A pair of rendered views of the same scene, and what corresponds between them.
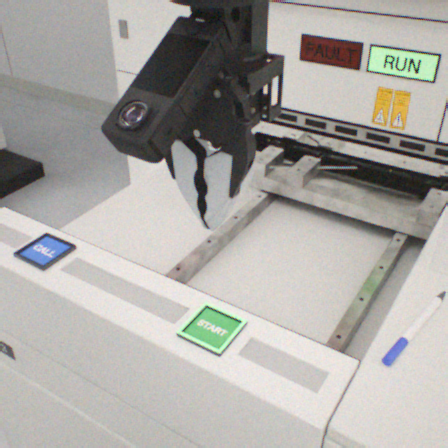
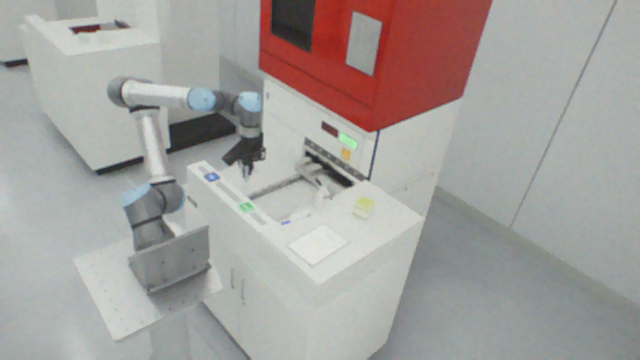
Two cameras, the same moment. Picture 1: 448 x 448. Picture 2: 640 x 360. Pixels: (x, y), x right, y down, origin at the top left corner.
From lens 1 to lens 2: 1.36 m
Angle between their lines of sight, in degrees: 9
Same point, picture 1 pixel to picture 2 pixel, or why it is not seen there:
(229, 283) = (269, 202)
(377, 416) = (271, 232)
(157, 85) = (233, 152)
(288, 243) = (297, 194)
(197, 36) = (243, 144)
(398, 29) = (347, 129)
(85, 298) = (218, 192)
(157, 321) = (233, 202)
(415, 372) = (287, 227)
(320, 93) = (326, 142)
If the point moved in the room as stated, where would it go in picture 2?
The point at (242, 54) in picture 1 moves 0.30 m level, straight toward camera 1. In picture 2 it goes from (255, 146) to (218, 189)
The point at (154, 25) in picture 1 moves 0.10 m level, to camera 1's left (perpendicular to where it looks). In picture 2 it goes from (278, 98) to (260, 94)
